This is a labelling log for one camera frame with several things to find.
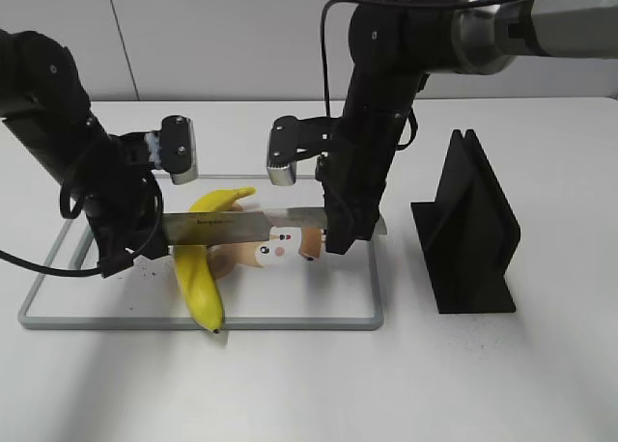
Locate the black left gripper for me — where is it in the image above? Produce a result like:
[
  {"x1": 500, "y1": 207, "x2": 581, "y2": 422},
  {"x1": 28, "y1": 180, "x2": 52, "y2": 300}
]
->
[{"x1": 60, "y1": 132, "x2": 169, "y2": 276}]

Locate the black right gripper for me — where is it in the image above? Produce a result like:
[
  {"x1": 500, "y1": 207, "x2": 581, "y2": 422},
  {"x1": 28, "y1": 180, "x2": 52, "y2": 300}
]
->
[{"x1": 323, "y1": 63, "x2": 428, "y2": 255}]

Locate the knife with white handle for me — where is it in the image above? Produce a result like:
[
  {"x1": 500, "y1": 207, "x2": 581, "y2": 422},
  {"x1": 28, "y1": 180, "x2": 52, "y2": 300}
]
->
[{"x1": 162, "y1": 207, "x2": 389, "y2": 246}]

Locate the yellow plastic banana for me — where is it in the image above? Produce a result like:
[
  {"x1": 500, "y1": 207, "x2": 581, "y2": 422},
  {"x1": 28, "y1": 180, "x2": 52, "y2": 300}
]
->
[{"x1": 172, "y1": 186, "x2": 256, "y2": 334}]

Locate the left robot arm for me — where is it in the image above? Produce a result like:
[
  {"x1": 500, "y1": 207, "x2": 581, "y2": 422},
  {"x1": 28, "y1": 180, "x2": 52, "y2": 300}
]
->
[{"x1": 1, "y1": 31, "x2": 169, "y2": 278}]

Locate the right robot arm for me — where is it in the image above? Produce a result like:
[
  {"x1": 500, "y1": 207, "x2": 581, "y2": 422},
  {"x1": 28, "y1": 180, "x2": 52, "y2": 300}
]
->
[{"x1": 321, "y1": 0, "x2": 617, "y2": 255}]

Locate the black knife stand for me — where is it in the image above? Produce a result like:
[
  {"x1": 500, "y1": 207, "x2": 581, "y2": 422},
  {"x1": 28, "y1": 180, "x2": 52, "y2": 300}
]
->
[{"x1": 410, "y1": 129, "x2": 520, "y2": 314}]

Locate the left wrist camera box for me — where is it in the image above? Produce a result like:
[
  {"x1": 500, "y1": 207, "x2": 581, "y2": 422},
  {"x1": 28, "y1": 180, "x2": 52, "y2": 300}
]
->
[{"x1": 145, "y1": 115, "x2": 198, "y2": 185}]

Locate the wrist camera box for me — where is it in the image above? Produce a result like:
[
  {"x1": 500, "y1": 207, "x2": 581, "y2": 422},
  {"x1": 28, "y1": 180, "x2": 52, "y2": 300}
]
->
[
  {"x1": 266, "y1": 116, "x2": 337, "y2": 186},
  {"x1": 145, "y1": 115, "x2": 198, "y2": 185}
]

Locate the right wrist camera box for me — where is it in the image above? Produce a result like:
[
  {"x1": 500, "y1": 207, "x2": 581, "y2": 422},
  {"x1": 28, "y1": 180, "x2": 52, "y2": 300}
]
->
[{"x1": 266, "y1": 116, "x2": 337, "y2": 186}]

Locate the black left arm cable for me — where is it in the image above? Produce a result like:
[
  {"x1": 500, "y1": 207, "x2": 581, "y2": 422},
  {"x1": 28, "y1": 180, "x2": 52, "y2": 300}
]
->
[{"x1": 0, "y1": 161, "x2": 163, "y2": 275}]

